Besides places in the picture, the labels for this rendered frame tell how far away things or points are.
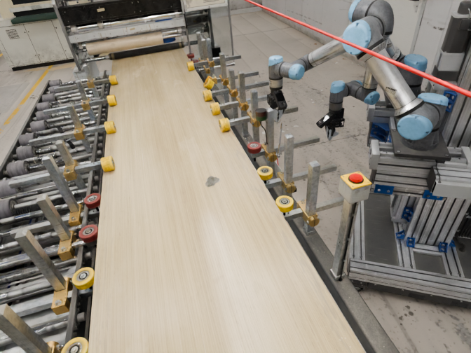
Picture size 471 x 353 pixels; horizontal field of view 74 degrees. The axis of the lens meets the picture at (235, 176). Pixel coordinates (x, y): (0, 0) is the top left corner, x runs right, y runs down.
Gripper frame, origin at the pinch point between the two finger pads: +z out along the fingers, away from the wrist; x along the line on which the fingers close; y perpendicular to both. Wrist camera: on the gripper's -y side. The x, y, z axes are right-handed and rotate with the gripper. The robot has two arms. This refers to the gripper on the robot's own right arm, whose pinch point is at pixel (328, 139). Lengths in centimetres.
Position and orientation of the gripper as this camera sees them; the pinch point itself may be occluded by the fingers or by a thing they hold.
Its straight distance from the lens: 201.7
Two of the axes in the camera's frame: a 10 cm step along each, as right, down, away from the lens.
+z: 0.9, 7.9, 6.1
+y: 9.6, -2.3, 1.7
